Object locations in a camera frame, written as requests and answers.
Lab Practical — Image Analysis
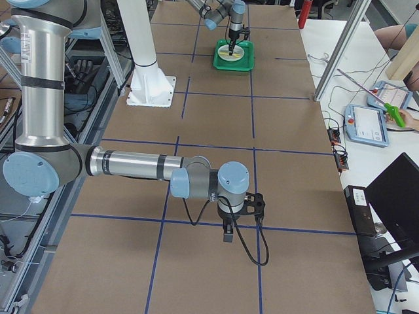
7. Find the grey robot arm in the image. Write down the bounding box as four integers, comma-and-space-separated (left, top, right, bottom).
187, 0, 250, 56
3, 1, 251, 242

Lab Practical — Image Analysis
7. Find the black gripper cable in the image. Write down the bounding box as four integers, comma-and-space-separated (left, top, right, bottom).
223, 22, 249, 50
182, 194, 270, 267

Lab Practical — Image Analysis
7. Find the black computer box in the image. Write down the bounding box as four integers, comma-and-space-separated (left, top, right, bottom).
344, 185, 381, 238

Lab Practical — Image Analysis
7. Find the green plastic tray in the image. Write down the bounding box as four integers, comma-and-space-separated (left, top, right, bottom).
213, 39, 254, 72

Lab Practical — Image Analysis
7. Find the white round plate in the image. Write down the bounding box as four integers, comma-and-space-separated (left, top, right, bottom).
217, 44, 245, 62

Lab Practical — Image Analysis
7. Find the aluminium frame post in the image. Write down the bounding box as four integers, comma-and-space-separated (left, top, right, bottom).
314, 0, 371, 101

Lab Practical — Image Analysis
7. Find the yellow plastic spoon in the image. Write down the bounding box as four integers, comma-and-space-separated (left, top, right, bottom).
218, 51, 243, 61

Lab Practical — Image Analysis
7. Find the black monitor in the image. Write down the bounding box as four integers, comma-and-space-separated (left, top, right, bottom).
366, 152, 418, 270

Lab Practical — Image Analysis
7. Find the blue teach pendant near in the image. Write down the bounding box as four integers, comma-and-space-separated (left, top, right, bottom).
344, 104, 390, 147

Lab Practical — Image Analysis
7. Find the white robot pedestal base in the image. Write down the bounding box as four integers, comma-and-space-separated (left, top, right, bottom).
117, 0, 176, 108

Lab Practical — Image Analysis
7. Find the blue teach pendant far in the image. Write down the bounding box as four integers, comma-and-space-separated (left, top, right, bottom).
372, 80, 413, 109

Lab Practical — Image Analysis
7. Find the blue teach pendant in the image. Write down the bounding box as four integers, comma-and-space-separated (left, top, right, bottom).
372, 80, 413, 109
344, 104, 390, 147

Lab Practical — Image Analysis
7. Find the red cylinder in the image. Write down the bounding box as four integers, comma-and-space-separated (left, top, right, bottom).
298, 0, 313, 29

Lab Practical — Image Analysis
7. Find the green handled reacher grabber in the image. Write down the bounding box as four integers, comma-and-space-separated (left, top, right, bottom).
337, 68, 406, 128

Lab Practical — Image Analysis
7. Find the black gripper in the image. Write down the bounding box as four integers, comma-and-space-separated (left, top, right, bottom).
217, 207, 249, 243
228, 28, 241, 56

